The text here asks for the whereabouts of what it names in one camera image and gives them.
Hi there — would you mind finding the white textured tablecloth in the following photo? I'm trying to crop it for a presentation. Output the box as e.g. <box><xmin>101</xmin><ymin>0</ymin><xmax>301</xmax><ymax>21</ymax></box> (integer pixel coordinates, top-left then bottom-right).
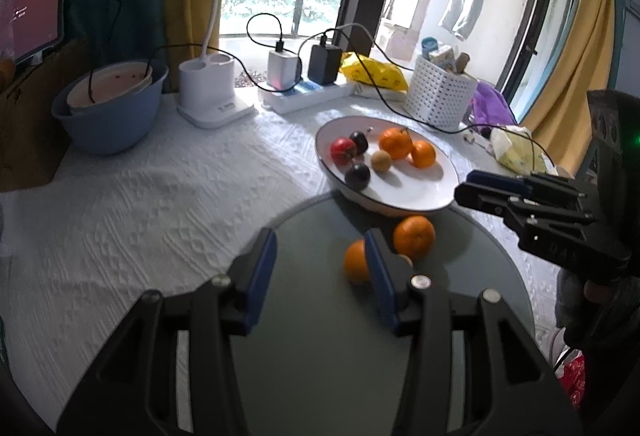
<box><xmin>0</xmin><ymin>87</ymin><xmax>566</xmax><ymax>432</ymax></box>

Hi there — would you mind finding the yellow tissue pack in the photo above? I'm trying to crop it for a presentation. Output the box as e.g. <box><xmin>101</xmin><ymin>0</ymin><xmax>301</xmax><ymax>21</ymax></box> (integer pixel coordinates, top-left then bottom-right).
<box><xmin>489</xmin><ymin>125</ymin><xmax>558</xmax><ymax>176</ymax></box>

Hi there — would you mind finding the white perforated basket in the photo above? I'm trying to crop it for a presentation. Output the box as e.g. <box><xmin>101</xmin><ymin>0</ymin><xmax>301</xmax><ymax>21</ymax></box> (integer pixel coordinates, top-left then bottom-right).
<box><xmin>404</xmin><ymin>57</ymin><xmax>477</xmax><ymax>131</ymax></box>

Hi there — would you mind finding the white power strip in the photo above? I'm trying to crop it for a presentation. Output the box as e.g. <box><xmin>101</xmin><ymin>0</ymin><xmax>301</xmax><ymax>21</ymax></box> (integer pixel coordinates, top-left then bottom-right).
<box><xmin>258</xmin><ymin>81</ymin><xmax>354</xmax><ymax>115</ymax></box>

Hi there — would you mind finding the purple cloth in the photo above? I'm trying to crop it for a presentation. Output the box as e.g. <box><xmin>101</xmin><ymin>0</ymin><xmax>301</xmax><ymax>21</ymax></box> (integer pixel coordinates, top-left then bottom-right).
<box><xmin>471</xmin><ymin>81</ymin><xmax>516</xmax><ymax>134</ymax></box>

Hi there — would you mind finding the large mandarin orange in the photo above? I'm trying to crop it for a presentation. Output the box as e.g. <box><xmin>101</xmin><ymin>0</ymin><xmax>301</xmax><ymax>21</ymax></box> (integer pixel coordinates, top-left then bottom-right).
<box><xmin>393</xmin><ymin>215</ymin><xmax>436</xmax><ymax>261</ymax></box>

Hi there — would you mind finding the black camera box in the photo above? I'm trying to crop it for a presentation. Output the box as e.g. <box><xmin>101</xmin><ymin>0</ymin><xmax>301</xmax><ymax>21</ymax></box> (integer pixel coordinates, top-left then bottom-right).
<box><xmin>587</xmin><ymin>90</ymin><xmax>639</xmax><ymax>176</ymax></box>

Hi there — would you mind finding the red tomato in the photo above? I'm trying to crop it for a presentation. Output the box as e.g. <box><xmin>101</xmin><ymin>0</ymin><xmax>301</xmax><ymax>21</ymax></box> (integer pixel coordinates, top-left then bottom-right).
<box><xmin>330</xmin><ymin>137</ymin><xmax>358</xmax><ymax>167</ymax></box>

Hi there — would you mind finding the blue plastic bowl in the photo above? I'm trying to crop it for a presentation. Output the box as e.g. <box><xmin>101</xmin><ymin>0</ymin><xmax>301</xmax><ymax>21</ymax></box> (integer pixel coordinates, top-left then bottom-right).
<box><xmin>51</xmin><ymin>59</ymin><xmax>169</xmax><ymax>155</ymax></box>

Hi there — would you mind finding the dark plum with stem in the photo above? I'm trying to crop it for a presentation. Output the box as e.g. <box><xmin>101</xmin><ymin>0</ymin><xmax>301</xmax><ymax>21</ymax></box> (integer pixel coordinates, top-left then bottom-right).
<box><xmin>344</xmin><ymin>159</ymin><xmax>371</xmax><ymax>191</ymax></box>

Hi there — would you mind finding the brown kiwi fruit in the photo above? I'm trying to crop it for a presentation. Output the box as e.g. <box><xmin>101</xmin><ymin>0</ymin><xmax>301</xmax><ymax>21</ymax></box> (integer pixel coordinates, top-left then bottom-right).
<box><xmin>370</xmin><ymin>150</ymin><xmax>393</xmax><ymax>173</ymax></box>

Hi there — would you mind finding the black charger adapter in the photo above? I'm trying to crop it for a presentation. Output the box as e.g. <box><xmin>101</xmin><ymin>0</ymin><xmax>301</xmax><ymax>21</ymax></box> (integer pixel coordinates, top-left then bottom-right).
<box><xmin>307</xmin><ymin>44</ymin><xmax>343</xmax><ymax>85</ymax></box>

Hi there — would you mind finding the white bowl inside blue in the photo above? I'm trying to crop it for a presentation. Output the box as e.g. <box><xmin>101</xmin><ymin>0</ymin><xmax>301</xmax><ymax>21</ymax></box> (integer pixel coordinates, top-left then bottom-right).
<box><xmin>66</xmin><ymin>60</ymin><xmax>153</xmax><ymax>112</ymax></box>

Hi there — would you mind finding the white oval plate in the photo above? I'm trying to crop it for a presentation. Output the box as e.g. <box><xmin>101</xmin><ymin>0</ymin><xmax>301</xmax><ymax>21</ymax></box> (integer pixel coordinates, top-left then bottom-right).
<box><xmin>314</xmin><ymin>115</ymin><xmax>460</xmax><ymax>217</ymax></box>

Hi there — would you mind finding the white lamp base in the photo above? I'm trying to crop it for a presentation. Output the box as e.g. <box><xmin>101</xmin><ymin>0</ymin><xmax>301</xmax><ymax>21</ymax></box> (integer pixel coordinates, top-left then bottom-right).
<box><xmin>177</xmin><ymin>0</ymin><xmax>255</xmax><ymax>129</ymax></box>

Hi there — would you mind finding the yellow snack bag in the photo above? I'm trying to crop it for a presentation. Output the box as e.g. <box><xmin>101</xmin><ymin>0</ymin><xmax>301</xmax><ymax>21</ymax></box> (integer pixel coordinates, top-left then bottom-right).
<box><xmin>340</xmin><ymin>52</ymin><xmax>408</xmax><ymax>91</ymax></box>

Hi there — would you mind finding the orange on mat front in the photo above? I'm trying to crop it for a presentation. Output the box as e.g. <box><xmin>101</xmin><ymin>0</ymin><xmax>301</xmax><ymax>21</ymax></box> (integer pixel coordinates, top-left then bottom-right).
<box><xmin>410</xmin><ymin>141</ymin><xmax>437</xmax><ymax>169</ymax></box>

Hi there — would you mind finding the yellow curtain right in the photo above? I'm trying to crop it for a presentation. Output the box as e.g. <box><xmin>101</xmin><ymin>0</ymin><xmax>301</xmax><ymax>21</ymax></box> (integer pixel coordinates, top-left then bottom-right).
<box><xmin>524</xmin><ymin>0</ymin><xmax>615</xmax><ymax>174</ymax></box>

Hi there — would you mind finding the tablet with red screen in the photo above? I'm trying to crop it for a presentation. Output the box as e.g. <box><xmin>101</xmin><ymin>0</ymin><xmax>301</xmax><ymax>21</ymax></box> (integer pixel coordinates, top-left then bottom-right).
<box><xmin>1</xmin><ymin>0</ymin><xmax>64</xmax><ymax>65</ymax></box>

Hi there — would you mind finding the round grey-green mat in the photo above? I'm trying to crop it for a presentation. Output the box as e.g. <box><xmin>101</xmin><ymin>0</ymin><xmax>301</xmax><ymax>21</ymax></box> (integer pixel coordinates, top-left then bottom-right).
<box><xmin>232</xmin><ymin>193</ymin><xmax>535</xmax><ymax>435</ymax></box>

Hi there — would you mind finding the white charger adapter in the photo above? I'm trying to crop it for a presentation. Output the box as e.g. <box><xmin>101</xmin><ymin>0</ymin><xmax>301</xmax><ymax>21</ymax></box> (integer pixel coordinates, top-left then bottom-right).
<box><xmin>267</xmin><ymin>51</ymin><xmax>299</xmax><ymax>91</ymax></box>

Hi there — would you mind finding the black cable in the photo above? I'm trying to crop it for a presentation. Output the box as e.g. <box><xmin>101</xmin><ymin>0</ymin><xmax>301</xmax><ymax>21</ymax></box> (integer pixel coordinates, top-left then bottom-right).
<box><xmin>86</xmin><ymin>12</ymin><xmax>557</xmax><ymax>168</ymax></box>

